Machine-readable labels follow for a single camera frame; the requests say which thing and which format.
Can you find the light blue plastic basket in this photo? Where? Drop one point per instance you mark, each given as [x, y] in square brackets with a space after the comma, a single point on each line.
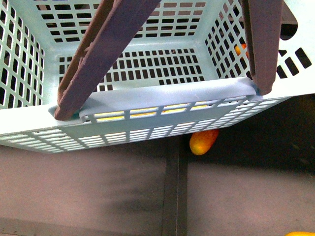
[184, 53]

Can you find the brown basket handle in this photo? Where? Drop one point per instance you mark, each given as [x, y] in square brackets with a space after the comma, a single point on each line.
[116, 22]

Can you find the yellow lemon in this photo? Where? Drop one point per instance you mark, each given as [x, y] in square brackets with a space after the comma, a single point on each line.
[151, 111]

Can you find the black display shelf unit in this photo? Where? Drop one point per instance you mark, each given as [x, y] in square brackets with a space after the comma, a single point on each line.
[258, 179]

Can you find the orange mango under basket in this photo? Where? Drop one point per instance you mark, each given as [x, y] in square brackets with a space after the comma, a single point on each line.
[201, 142]

